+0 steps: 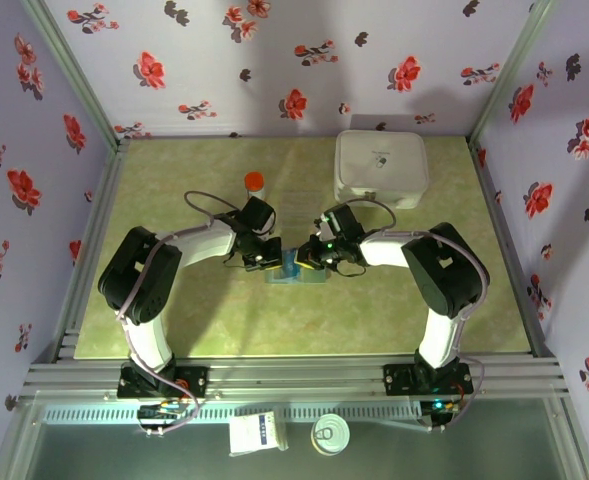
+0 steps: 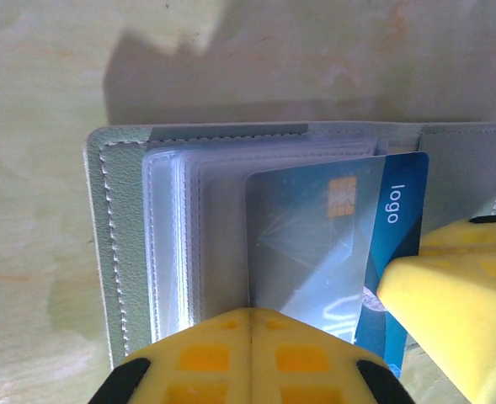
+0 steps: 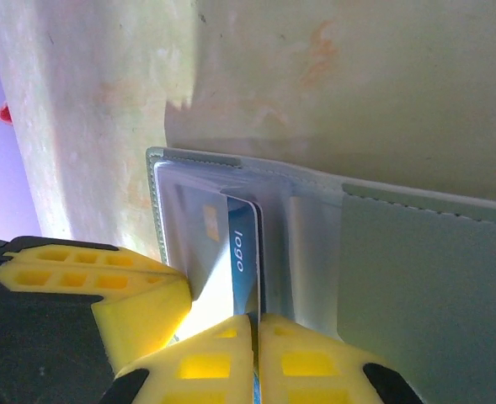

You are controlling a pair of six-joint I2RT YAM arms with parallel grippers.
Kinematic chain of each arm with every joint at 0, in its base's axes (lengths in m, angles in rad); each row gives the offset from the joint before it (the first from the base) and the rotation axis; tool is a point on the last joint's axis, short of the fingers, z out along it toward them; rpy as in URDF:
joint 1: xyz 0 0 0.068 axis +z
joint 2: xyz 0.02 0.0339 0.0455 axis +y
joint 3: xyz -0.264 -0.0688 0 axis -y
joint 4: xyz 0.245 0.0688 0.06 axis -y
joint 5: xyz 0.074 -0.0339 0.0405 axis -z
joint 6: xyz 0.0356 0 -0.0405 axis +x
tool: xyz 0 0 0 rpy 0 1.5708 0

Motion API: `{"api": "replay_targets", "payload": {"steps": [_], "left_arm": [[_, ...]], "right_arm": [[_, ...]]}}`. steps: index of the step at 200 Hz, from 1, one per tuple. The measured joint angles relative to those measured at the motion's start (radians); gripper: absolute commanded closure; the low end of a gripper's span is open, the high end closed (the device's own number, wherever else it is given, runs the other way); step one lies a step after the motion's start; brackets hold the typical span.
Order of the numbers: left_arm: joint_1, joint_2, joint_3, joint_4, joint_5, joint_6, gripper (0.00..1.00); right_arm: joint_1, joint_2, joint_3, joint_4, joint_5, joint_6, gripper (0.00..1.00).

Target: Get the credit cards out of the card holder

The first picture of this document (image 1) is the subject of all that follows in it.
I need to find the blue VIP credit card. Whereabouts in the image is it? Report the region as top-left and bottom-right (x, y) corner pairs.
(280, 248), (301, 279)

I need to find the white paper packet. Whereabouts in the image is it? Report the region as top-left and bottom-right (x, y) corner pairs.
(227, 410), (290, 457)

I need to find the orange-capped pill bottle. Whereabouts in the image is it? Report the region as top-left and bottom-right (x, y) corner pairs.
(243, 171), (269, 202)

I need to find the aluminium corner post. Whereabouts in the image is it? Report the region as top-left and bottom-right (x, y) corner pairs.
(19, 0), (131, 151)
(465, 0), (559, 147)

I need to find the aluminium frame rail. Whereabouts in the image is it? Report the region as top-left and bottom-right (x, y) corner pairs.
(19, 353), (571, 402)

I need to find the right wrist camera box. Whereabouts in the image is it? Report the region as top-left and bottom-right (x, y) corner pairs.
(312, 211), (337, 237)

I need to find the white zipper pouch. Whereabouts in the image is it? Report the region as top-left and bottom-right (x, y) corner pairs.
(332, 129), (431, 211)

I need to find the slotted grey cable duct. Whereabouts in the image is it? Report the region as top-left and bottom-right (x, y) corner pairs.
(40, 403), (425, 427)

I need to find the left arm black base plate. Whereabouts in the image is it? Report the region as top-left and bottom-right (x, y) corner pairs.
(116, 364), (211, 401)

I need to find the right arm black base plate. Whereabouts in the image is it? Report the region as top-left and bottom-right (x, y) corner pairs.
(382, 363), (475, 397)

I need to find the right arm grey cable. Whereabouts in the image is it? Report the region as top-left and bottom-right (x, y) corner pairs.
(341, 197), (491, 434)

